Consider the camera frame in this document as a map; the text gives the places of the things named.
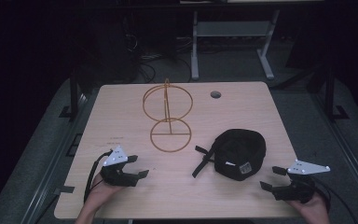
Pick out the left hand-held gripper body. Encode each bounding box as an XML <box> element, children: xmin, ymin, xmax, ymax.
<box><xmin>100</xmin><ymin>145</ymin><xmax>141</xmax><ymax>188</ymax></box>

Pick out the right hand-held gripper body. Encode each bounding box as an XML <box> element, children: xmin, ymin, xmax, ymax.
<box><xmin>271</xmin><ymin>159</ymin><xmax>331</xmax><ymax>205</ymax></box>

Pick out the black cap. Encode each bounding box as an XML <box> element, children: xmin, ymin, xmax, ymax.
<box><xmin>191</xmin><ymin>128</ymin><xmax>268</xmax><ymax>182</ymax></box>

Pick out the person's right hand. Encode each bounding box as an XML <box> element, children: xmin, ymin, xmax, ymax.
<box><xmin>286</xmin><ymin>193</ymin><xmax>331</xmax><ymax>224</ymax></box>

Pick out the person's left hand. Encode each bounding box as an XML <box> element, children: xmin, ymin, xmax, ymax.
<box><xmin>81</xmin><ymin>173</ymin><xmax>125</xmax><ymax>217</ymax></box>

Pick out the black tape strip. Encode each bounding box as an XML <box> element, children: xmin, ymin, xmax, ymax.
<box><xmin>54</xmin><ymin>185</ymin><xmax>76</xmax><ymax>196</ymax></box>

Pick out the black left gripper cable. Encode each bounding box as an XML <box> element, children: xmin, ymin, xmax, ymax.
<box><xmin>83</xmin><ymin>149</ymin><xmax>114</xmax><ymax>204</ymax></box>

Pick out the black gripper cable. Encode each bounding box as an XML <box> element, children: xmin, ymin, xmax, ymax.
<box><xmin>311</xmin><ymin>176</ymin><xmax>353</xmax><ymax>224</ymax></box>
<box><xmin>83</xmin><ymin>149</ymin><xmax>114</xmax><ymax>204</ymax></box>

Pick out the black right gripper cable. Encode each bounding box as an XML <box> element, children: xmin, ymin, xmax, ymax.
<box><xmin>311</xmin><ymin>176</ymin><xmax>353</xmax><ymax>224</ymax></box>

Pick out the gold wire hat stand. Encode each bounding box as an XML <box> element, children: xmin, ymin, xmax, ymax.
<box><xmin>142</xmin><ymin>77</ymin><xmax>194</xmax><ymax>154</ymax></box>

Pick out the aluminium frame rail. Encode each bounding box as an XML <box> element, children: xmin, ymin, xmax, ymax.
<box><xmin>20</xmin><ymin>90</ymin><xmax>98</xmax><ymax>224</ymax></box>
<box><xmin>310</xmin><ymin>92</ymin><xmax>358</xmax><ymax>218</ymax></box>

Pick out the black upright post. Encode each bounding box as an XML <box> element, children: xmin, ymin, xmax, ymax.
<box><xmin>59</xmin><ymin>66</ymin><xmax>80</xmax><ymax>121</ymax></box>
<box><xmin>324</xmin><ymin>60</ymin><xmax>351</xmax><ymax>121</ymax></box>

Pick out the bundle of floor cables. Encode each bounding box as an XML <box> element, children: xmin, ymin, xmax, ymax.
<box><xmin>124</xmin><ymin>34</ymin><xmax>194</xmax><ymax>83</ymax></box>

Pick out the grey metal table frame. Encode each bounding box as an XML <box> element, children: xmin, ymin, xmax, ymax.
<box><xmin>190</xmin><ymin>8</ymin><xmax>282</xmax><ymax>81</ymax></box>

